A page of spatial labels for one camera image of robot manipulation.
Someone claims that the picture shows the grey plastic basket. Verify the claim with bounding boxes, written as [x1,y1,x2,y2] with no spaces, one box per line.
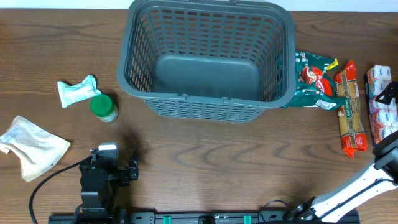
[116,0,296,122]

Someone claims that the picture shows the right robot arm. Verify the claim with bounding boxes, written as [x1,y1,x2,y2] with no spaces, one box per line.
[285,132,397,223]

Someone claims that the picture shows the small white-teal pouch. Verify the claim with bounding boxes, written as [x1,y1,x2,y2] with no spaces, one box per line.
[57,75,101,108]

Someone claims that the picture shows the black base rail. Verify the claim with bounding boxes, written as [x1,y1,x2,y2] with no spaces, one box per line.
[48,210,361,224]

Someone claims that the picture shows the tissue multipack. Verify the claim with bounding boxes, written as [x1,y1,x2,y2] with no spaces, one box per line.
[364,65,397,146]

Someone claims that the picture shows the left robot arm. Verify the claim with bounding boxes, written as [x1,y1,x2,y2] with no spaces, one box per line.
[72,142,139,224]

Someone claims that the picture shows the green coffee bag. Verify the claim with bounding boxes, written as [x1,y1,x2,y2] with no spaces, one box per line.
[285,50,346,111]

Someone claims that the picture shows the green-lid jar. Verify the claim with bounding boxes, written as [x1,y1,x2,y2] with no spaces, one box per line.
[90,94,119,123]

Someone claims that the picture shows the beige paper pouch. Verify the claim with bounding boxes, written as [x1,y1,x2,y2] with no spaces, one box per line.
[1,116,71,182]

